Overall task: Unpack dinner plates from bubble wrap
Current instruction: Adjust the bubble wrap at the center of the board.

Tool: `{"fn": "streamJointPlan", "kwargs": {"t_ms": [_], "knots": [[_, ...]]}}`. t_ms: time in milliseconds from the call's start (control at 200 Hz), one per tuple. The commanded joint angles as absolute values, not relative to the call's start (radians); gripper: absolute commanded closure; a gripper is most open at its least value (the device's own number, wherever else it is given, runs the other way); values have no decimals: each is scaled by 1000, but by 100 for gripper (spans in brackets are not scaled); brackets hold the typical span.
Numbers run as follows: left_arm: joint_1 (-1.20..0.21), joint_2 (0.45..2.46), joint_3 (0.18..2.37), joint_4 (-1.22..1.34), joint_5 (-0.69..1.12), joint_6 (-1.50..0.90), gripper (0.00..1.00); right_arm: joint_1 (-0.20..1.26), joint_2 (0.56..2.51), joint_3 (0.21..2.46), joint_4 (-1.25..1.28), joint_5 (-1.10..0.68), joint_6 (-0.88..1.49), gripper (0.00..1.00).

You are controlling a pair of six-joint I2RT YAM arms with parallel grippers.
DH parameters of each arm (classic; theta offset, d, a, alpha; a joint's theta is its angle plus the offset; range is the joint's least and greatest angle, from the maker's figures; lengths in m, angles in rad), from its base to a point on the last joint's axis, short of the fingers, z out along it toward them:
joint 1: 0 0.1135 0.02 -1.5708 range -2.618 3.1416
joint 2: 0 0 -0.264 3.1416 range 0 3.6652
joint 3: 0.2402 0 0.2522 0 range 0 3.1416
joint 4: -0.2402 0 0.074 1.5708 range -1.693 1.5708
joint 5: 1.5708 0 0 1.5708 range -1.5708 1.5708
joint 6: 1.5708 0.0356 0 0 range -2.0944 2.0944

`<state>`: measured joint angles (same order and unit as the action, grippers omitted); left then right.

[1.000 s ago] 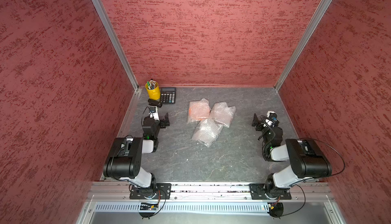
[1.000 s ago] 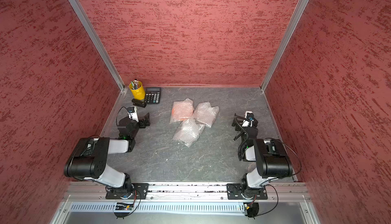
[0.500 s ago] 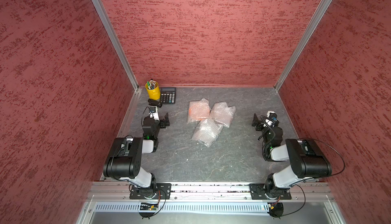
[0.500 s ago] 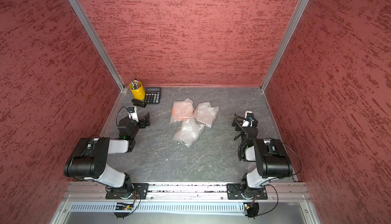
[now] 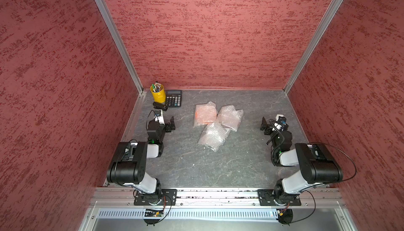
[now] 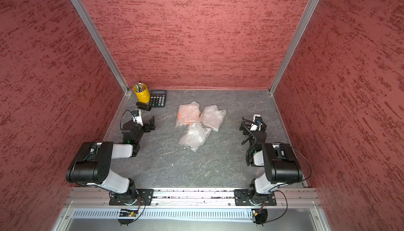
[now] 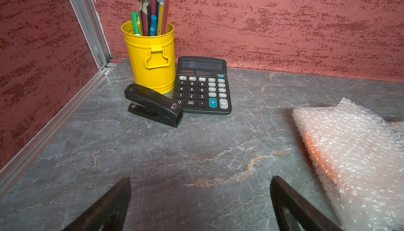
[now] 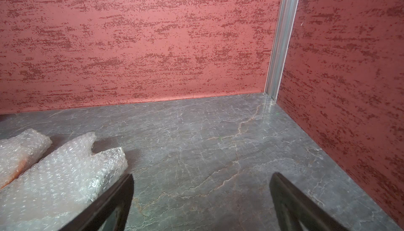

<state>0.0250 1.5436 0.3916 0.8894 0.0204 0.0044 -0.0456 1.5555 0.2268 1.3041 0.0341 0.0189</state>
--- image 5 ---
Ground clear bubble wrap sheet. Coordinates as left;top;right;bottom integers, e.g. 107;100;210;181
198;122;230;152

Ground perforated cable duct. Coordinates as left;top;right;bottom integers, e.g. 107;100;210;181
97;209;278;222

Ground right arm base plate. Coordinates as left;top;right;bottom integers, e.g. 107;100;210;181
257;189;302;207

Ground black calculator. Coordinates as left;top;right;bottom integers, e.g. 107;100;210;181
166;90;183;108

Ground aluminium front rail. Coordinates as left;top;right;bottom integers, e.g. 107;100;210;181
89;186;347;209

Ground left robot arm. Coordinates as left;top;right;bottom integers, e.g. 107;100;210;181
106;117;177;206

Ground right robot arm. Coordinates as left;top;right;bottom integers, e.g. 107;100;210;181
257;115;343;206

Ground bubble wrapped pink plate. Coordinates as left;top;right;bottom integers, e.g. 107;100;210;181
217;105;244;132

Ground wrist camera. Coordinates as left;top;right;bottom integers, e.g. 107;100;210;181
154;110;165;124
276;114;287;127

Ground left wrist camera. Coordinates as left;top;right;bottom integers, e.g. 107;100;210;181
154;110;165;124

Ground bubble wrapped orange plate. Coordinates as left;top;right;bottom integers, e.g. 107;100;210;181
194;101;217;127

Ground yellow pen cup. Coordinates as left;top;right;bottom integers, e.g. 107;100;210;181
150;86;166;104

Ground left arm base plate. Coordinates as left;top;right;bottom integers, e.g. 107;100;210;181
133;189;178;207

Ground black stapler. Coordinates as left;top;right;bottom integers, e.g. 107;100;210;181
153;102;168;111

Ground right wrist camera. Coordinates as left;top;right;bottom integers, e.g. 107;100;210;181
276;114;287;127

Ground pens in cup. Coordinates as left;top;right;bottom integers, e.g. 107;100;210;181
151;81;163;93

